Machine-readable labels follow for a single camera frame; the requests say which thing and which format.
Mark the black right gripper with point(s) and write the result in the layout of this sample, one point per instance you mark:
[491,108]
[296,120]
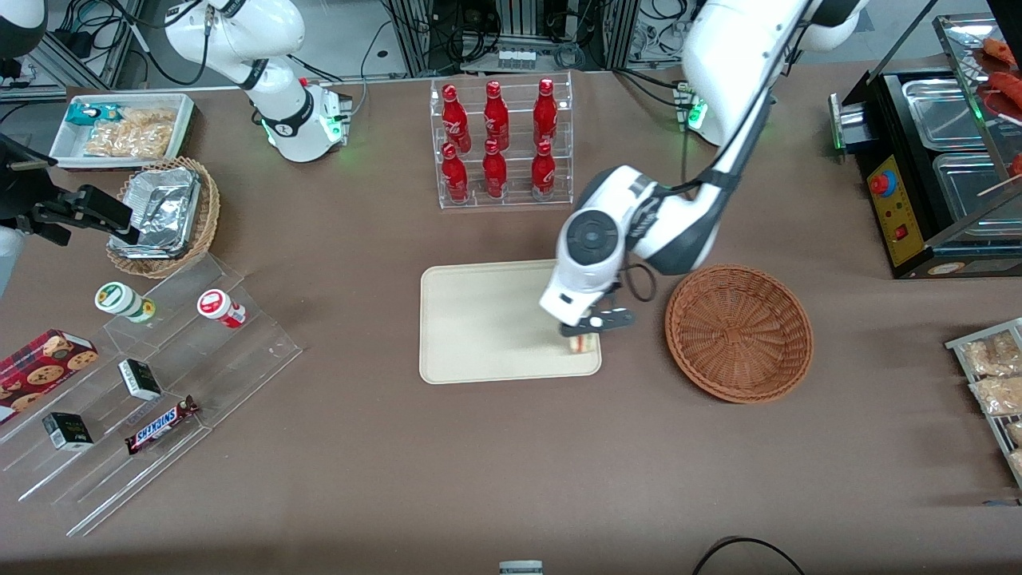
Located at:
[24,194]

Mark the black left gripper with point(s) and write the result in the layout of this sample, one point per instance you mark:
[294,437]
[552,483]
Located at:
[612,288]

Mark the triangle sandwich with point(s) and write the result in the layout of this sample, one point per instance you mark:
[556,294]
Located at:
[583,345]

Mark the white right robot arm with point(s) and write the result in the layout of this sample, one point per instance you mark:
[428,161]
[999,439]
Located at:
[279,104]

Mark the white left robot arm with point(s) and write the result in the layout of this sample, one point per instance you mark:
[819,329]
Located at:
[734,48]

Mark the cream rectangular serving tray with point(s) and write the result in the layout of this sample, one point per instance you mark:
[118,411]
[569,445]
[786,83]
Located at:
[479,327]

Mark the light wicker basket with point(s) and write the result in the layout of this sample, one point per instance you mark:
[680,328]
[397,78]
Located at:
[209,216]

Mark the brown round wicker basket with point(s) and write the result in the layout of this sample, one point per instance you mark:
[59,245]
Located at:
[738,335]

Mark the grey metal tray rack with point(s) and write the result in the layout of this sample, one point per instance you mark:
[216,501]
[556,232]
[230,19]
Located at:
[954,345]

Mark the white plastic bin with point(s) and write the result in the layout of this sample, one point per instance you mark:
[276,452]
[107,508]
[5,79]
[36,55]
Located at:
[60,148]

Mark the aluminium foil container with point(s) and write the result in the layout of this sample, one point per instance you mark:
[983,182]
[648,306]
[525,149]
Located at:
[164,204]
[152,251]

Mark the clear bag of chips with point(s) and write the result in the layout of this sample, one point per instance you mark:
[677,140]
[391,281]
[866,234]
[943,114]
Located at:
[128,144]
[152,120]

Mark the green sunflower lidded cup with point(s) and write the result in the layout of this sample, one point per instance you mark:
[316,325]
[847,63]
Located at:
[118,299]

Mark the teal snack packet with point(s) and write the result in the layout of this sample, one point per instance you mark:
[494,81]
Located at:
[84,114]

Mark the red plaid cookie box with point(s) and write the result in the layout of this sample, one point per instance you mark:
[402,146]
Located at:
[40,367]

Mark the red cola bottle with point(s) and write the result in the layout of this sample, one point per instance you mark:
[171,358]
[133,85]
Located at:
[455,120]
[494,172]
[543,172]
[545,116]
[496,120]
[456,176]

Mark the red lidded yogurt cup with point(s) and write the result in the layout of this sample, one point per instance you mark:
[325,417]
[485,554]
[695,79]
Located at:
[217,307]

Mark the small black carton box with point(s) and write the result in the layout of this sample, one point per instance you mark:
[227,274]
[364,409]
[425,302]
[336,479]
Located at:
[140,380]
[68,431]

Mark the clear acrylic bottle rack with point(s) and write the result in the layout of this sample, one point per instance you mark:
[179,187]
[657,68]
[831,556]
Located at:
[519,160]

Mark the clear acrylic stepped display stand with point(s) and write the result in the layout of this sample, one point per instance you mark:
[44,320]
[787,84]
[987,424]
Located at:
[239,359]

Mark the Snickers chocolate bar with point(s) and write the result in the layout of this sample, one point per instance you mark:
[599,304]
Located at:
[160,426]

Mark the white power strip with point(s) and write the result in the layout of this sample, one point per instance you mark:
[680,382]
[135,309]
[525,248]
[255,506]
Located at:
[516,57]

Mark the red emergency stop button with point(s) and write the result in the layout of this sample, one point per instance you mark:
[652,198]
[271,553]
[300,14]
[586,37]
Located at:
[881,184]

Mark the black food warmer appliance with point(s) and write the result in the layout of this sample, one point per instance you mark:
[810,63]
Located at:
[874,120]

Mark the clear bag of snacks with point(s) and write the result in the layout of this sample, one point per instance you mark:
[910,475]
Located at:
[1016,433]
[1016,463]
[998,397]
[994,355]

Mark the stainless steel pan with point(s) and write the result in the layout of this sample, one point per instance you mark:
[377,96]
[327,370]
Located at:
[974,192]
[942,112]

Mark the wooden skewer stick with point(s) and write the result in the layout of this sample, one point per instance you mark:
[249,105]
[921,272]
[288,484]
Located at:
[998,187]

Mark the metal equipment frame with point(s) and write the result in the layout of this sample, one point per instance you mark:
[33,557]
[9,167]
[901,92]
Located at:
[415,40]

